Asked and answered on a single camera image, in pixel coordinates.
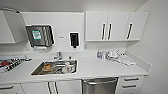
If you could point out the stainless steel dishwasher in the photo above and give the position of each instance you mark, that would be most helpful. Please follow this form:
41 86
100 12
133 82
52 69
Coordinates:
100 86

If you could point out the small chrome counter knob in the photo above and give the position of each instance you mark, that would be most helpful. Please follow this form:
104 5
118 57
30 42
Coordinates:
70 57

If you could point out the small white bottle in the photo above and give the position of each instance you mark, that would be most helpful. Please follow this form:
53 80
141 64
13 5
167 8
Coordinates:
103 55

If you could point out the white mug with print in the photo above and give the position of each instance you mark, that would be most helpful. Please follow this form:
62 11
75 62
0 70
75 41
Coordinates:
68 67

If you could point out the chrome sink faucet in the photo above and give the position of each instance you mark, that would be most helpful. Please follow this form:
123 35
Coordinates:
58 56

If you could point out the bowl with orange food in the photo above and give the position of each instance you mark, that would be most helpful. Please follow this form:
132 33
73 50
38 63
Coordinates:
47 67

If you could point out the grey paper towel dispenser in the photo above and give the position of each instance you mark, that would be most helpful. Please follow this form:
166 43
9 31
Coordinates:
39 36

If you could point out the stainless steel sink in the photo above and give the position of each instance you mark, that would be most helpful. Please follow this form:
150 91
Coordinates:
36 70

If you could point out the white narrow three-drawer unit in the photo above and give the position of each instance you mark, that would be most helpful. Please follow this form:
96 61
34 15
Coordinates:
131 86

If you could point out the white two-door sink cabinet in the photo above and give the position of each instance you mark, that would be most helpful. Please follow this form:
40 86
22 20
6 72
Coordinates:
36 88

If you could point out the dish rack with utensils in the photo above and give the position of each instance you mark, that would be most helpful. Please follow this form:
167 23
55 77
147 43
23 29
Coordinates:
13 63

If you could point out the white wide drawer unit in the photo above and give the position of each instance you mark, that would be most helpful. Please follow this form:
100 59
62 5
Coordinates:
10 89

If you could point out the black wall soap dispenser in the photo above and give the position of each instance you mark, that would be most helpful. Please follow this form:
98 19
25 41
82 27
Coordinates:
74 40

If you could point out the small white wall label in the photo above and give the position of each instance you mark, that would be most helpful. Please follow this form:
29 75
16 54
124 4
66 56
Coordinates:
61 37

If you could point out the white three-door wall cabinet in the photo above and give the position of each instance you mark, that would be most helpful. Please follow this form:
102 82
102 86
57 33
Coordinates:
116 26

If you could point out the white two-door wall cabinet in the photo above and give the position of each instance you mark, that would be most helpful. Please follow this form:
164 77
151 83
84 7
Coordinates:
10 28

